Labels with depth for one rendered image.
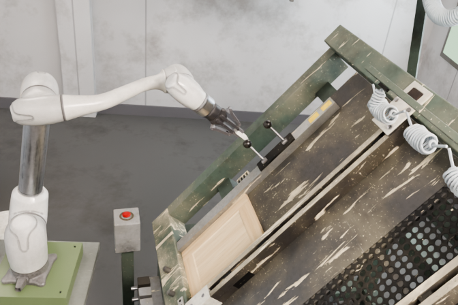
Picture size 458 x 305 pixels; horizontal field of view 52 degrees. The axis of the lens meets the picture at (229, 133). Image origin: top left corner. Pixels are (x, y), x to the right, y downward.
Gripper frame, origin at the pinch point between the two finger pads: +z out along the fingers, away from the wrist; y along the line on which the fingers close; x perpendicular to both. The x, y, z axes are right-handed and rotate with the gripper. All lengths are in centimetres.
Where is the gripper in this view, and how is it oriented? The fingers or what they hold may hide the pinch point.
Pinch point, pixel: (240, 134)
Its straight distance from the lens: 203.7
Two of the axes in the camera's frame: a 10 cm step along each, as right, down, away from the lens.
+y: -6.9, 6.9, 2.2
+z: 6.8, 5.2, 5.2
